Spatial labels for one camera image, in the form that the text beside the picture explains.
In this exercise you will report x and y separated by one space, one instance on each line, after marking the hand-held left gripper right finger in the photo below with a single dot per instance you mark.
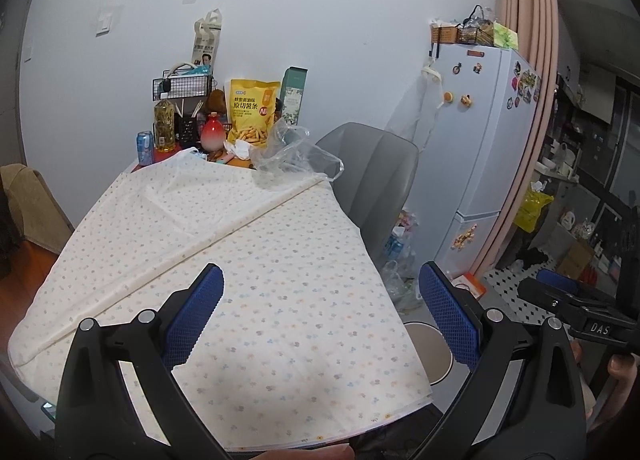
450 315

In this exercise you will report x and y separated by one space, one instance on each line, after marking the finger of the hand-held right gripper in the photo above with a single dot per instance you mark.
557 282

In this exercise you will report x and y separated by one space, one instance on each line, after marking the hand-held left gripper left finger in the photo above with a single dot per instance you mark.
195 310

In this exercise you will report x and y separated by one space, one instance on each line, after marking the round white trash bin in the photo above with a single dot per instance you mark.
425 355

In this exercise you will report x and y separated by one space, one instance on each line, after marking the person's right hand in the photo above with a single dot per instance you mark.
625 372

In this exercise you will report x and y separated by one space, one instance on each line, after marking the large cardboard box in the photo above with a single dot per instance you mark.
575 260

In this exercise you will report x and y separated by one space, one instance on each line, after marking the white orange box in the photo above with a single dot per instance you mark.
472 285

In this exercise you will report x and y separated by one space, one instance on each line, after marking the clear bag of bottles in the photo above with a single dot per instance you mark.
400 285

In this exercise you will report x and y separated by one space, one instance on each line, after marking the yellow plastic bag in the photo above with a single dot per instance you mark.
532 207

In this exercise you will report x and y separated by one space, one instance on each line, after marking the plastic water bottle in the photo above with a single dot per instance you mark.
397 246

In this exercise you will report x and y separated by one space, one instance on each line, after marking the cream dotted tablecloth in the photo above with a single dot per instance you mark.
280 265

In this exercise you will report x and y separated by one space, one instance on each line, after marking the white refrigerator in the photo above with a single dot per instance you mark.
480 150

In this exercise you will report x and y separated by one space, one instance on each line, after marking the grey chair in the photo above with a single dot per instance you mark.
375 180

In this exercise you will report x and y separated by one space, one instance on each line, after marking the small crumpled white tissue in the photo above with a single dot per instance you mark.
242 150

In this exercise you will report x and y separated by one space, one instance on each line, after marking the blue drink can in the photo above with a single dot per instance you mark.
145 149

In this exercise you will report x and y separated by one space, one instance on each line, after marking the red white peach-shaped bottle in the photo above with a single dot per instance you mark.
212 135

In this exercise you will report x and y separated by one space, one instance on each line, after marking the black mesh pen holder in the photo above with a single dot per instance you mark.
187 130

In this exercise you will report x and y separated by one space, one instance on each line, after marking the clear plastic bag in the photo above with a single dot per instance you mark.
295 160

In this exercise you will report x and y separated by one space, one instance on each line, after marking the cooking oil bottle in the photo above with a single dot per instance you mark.
164 125

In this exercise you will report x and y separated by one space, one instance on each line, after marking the beige armchair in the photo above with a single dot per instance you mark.
35 205

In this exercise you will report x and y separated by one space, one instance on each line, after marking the white hanging tote bag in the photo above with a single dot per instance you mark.
422 110

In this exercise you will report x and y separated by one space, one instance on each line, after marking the yellow snack bag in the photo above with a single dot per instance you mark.
252 110

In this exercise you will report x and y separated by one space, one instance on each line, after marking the brown plush toy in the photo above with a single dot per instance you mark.
217 100

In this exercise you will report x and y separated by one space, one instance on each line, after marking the green white carton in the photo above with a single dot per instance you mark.
294 95

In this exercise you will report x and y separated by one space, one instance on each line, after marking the light blue packet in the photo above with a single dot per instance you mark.
199 70

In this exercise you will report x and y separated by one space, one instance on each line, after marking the green box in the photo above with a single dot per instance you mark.
505 36

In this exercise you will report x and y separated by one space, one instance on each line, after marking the beige paper bag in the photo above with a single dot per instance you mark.
206 47

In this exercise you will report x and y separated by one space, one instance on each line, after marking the brown wicker basket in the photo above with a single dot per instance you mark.
445 35

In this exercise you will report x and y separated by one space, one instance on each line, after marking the white wall switch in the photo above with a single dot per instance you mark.
108 22

